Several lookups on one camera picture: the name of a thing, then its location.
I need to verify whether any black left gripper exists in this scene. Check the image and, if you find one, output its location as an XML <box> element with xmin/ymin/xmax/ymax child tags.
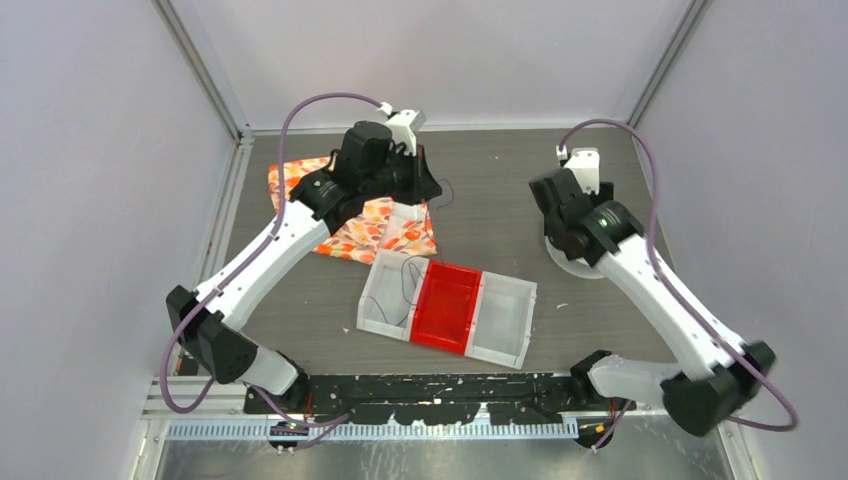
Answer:
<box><xmin>361</xmin><ymin>142</ymin><xmax>441</xmax><ymax>206</ymax></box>

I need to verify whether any white perforated cable spool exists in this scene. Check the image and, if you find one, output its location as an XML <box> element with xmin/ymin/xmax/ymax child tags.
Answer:
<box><xmin>545</xmin><ymin>236</ymin><xmax>604</xmax><ymax>280</ymax></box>

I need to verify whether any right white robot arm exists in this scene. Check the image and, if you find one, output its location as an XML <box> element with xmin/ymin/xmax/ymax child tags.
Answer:
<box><xmin>529</xmin><ymin>169</ymin><xmax>776</xmax><ymax>437</ymax></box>

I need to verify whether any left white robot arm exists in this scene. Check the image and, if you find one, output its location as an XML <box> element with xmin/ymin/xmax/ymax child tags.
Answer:
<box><xmin>166</xmin><ymin>113</ymin><xmax>442</xmax><ymax>414</ymax></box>

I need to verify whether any floral orange cloth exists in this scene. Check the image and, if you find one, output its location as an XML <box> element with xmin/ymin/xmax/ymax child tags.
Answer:
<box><xmin>267</xmin><ymin>157</ymin><xmax>437</xmax><ymax>265</ymax></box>

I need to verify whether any red plastic bin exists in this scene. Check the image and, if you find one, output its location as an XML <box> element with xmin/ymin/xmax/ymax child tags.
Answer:
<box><xmin>410</xmin><ymin>261</ymin><xmax>483</xmax><ymax>355</ymax></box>

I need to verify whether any left white plastic bin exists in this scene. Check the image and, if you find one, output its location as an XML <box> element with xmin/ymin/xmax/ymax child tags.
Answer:
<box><xmin>356</xmin><ymin>249</ymin><xmax>429</xmax><ymax>342</ymax></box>

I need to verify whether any white plastic bin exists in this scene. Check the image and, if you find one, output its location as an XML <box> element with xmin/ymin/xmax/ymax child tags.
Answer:
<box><xmin>356</xmin><ymin>249</ymin><xmax>429</xmax><ymax>342</ymax></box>
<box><xmin>464</xmin><ymin>271</ymin><xmax>537</xmax><ymax>370</ymax></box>

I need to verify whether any right white plastic bin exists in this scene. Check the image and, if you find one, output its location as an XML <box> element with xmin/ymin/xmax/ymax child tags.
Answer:
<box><xmin>464</xmin><ymin>271</ymin><xmax>537</xmax><ymax>370</ymax></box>

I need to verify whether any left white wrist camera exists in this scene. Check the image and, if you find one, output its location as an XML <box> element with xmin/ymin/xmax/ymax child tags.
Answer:
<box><xmin>384</xmin><ymin>109</ymin><xmax>426</xmax><ymax>156</ymax></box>

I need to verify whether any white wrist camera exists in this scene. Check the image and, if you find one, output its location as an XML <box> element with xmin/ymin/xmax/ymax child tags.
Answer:
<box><xmin>384</xmin><ymin>109</ymin><xmax>426</xmax><ymax>156</ymax></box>
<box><xmin>556</xmin><ymin>146</ymin><xmax>600</xmax><ymax>194</ymax></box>

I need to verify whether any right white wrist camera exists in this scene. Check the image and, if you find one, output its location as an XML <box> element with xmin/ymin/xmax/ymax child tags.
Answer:
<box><xmin>556</xmin><ymin>146</ymin><xmax>600</xmax><ymax>194</ymax></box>

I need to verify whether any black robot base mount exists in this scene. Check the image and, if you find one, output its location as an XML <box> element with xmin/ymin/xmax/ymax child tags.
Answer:
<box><xmin>274</xmin><ymin>373</ymin><xmax>625</xmax><ymax>426</ymax></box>

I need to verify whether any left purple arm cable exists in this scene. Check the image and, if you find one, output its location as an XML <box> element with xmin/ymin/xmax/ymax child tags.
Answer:
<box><xmin>160</xmin><ymin>91</ymin><xmax>392</xmax><ymax>415</ymax></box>

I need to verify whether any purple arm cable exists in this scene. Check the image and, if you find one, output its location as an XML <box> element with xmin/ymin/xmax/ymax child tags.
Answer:
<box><xmin>558</xmin><ymin>119</ymin><xmax>800</xmax><ymax>433</ymax></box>
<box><xmin>160</xmin><ymin>91</ymin><xmax>392</xmax><ymax>415</ymax></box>

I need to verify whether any slotted white cable duct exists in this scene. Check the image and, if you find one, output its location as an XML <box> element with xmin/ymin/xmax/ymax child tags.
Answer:
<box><xmin>165</xmin><ymin>418</ymin><xmax>579</xmax><ymax>441</ymax></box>

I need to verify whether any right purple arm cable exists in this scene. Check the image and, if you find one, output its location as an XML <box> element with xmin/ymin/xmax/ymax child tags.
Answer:
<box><xmin>558</xmin><ymin>119</ymin><xmax>800</xmax><ymax>433</ymax></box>

